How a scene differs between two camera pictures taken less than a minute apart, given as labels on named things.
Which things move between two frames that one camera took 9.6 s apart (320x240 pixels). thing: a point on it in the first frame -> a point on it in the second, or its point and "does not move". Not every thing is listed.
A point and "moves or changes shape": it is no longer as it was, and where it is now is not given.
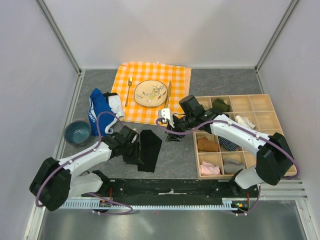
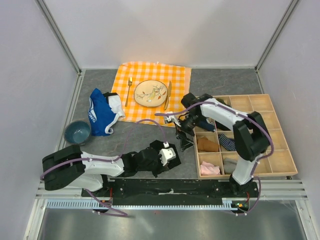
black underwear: (150, 147) moves or changes shape
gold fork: (130, 82) does not move
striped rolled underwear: (228, 145) does not move
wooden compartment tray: (219, 158) does not move
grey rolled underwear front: (232, 166) does not move
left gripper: (134, 158) -> (160, 169)
